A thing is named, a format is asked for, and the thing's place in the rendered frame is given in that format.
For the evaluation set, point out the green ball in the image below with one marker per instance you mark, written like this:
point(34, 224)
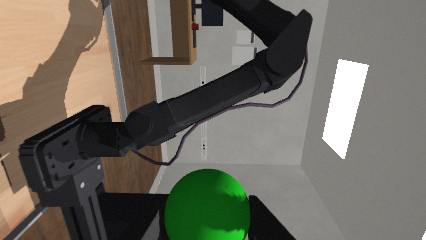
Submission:
point(207, 204)

